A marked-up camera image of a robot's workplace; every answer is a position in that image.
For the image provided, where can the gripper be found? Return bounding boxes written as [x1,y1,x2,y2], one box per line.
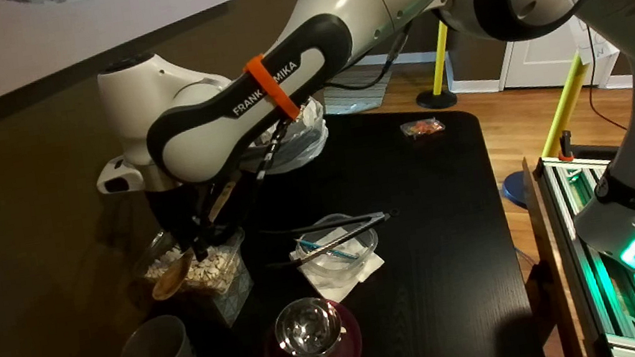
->
[144,179,237,270]

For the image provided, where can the wooden cooking spoon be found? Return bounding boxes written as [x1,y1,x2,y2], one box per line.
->
[136,174,259,303]

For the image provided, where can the clear lunchbox with white pieces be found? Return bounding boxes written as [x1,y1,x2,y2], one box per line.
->
[129,217,261,341]

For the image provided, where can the blue thin stick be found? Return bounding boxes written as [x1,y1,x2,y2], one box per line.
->
[294,230,360,269]

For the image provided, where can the silver metal bowl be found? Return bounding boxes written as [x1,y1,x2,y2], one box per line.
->
[270,293,347,357]

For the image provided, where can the clear plastic bowl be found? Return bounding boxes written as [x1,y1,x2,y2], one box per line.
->
[292,208,385,293]

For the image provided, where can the white paper napkin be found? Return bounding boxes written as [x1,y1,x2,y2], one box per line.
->
[287,222,391,309]

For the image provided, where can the black kitchen tongs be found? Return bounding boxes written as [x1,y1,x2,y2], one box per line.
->
[258,207,406,273]

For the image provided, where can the dark red round plate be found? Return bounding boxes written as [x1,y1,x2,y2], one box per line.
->
[256,294,365,357]

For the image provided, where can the grey floor mat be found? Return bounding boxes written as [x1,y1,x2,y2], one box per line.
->
[319,60,400,118]

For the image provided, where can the small candy packet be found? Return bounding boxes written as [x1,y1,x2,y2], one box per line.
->
[398,115,448,143]

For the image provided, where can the yellow pole with black base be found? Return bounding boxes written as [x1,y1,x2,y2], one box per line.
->
[404,19,462,113]

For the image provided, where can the red and black clamp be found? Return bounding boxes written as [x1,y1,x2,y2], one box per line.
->
[555,128,577,164]

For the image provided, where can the yellow pole with blue base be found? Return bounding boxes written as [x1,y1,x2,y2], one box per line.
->
[483,50,610,212]

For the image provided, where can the white door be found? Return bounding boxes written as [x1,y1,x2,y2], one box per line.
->
[490,9,635,108]

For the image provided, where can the white wall board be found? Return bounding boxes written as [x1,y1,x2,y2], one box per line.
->
[0,0,253,124]

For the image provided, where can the black cable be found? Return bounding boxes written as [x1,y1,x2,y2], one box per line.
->
[577,23,629,138]

